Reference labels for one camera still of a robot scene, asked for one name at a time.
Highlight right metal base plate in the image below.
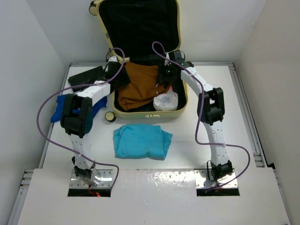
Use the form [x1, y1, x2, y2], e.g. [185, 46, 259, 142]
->
[194, 169, 239, 189]

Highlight black leather roll pouch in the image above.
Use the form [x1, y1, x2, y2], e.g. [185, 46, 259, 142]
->
[67, 66, 105, 86]

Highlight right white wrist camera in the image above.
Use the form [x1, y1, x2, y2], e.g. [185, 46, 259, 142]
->
[164, 53, 171, 66]

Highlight cream yellow hard-shell suitcase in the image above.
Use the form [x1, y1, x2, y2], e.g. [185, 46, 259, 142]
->
[89, 0, 188, 119]

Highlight metal base plate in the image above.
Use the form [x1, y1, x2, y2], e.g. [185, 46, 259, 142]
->
[69, 169, 113, 189]
[194, 169, 239, 189]

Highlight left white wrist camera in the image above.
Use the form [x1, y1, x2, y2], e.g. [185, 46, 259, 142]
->
[107, 56, 120, 63]

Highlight white plastic-wrapped package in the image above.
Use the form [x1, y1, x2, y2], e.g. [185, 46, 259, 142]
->
[153, 90, 179, 112]

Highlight brown shorts with stripe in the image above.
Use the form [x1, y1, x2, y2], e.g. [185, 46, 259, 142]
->
[118, 62, 172, 112]

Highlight light blue t-shirt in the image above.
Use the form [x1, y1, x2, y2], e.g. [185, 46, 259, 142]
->
[113, 124, 173, 160]

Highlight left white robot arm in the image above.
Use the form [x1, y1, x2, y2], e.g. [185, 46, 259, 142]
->
[60, 59, 124, 187]

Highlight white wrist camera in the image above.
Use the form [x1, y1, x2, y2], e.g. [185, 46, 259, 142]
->
[164, 53, 171, 66]
[107, 56, 120, 63]

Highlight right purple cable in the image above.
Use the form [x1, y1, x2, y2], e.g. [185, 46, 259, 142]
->
[151, 41, 251, 190]

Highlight dark blue cloth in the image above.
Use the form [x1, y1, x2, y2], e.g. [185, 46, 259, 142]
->
[51, 95, 107, 123]

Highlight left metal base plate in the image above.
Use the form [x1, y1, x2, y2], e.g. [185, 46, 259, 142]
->
[69, 169, 113, 189]

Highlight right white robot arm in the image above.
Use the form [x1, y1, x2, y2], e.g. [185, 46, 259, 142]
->
[157, 53, 233, 182]

